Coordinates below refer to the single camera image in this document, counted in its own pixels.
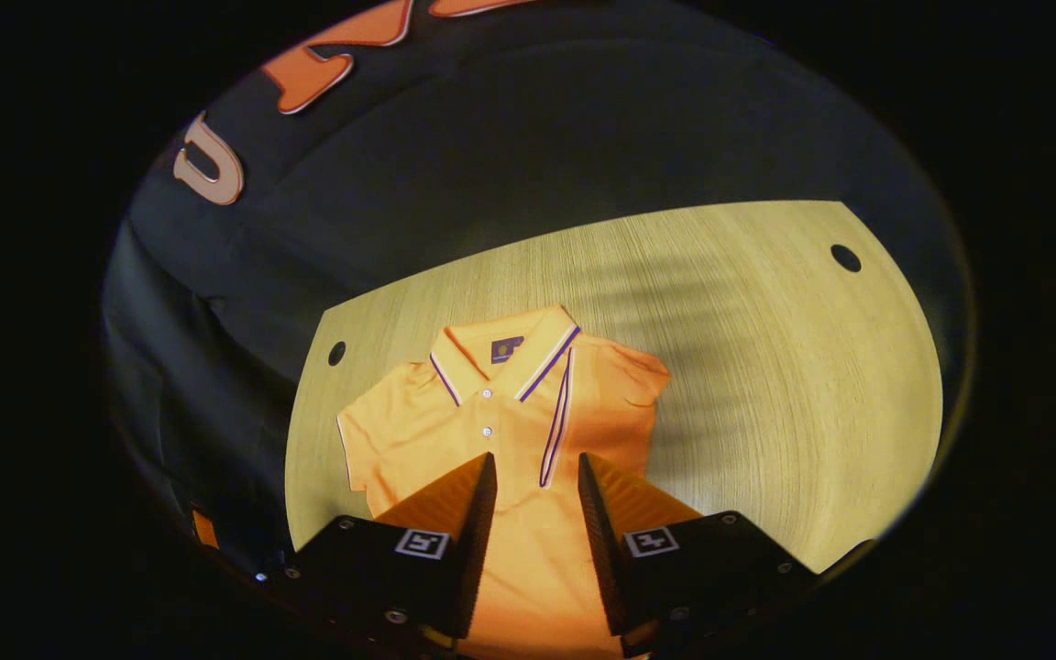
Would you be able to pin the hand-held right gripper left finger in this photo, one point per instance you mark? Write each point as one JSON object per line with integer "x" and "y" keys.
{"x": 478, "y": 550}

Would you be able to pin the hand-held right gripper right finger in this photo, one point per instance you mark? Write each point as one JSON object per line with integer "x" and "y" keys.
{"x": 601, "y": 550}

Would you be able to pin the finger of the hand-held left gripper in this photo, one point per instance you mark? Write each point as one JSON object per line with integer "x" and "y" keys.
{"x": 204, "y": 529}

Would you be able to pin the orange T-shirt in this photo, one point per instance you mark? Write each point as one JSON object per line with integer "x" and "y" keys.
{"x": 418, "y": 431}

